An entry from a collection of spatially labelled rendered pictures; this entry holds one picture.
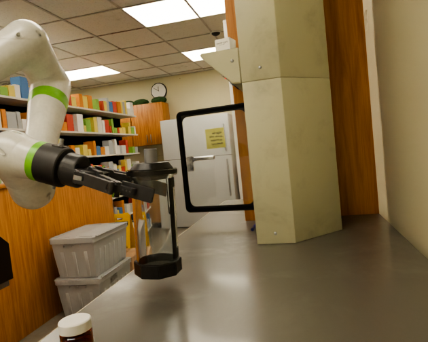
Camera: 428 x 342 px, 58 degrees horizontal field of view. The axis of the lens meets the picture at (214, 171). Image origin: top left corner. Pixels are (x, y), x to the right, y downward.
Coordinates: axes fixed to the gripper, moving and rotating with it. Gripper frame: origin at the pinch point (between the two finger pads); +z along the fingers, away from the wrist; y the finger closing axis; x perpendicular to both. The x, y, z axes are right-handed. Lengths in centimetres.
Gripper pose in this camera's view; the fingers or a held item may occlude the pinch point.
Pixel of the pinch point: (151, 190)
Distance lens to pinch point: 84.1
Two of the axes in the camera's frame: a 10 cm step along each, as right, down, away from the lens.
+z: 9.6, 2.3, -1.8
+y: 2.1, -0.8, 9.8
